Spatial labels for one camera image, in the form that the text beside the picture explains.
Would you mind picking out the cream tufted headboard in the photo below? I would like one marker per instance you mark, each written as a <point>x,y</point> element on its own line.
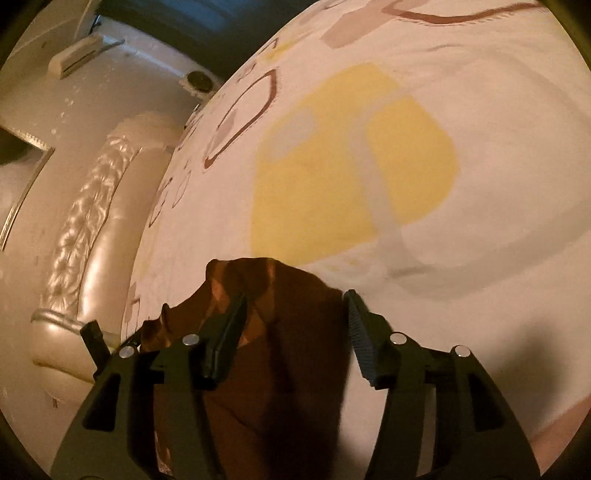
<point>106,277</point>

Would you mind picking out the brown garment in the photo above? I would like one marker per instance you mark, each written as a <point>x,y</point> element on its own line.
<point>286,378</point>

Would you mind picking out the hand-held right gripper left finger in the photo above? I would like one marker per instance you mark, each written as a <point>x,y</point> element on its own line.
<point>226,337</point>

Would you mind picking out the dark curtain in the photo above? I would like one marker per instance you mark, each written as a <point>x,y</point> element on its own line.
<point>166,18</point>

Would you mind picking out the printed white bed sheet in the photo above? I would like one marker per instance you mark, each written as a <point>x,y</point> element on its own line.
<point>461,184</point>

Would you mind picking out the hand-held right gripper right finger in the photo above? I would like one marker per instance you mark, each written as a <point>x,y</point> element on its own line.
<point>364,341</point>

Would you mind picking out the framed wall picture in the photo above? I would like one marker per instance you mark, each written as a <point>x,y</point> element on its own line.
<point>16,184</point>

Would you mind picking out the white wall air conditioner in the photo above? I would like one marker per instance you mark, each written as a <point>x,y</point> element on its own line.
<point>81,55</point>

